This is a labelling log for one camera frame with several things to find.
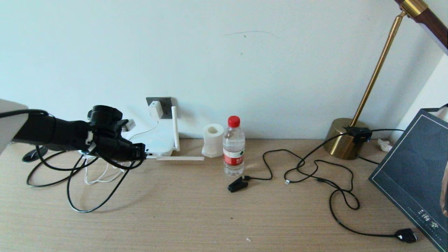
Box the black ethernet cable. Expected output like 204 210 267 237
27 150 140 214

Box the white router with antennas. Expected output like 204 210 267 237
122 106 205 161

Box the white toilet paper roll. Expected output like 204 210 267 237
201 123 225 158

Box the red-capped water bottle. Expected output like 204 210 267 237
223 115 245 177

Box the black round desk grommet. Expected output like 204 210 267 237
22 146 49 163

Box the black clip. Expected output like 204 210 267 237
227 176 250 193

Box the brass desk lamp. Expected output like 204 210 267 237
323 0 448 160

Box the black box on lamp base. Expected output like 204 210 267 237
345 127 372 143

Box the dark blue paper bag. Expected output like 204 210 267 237
369 104 448 252

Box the white power adapter with cord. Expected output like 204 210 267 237
83 118 159 185

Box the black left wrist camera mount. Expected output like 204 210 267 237
114 120 128 137

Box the grey wall socket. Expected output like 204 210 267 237
146 97 173 119

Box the thin black clip cable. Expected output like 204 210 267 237
245 149 361 210

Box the black lamp power cable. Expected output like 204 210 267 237
284 129 419 244

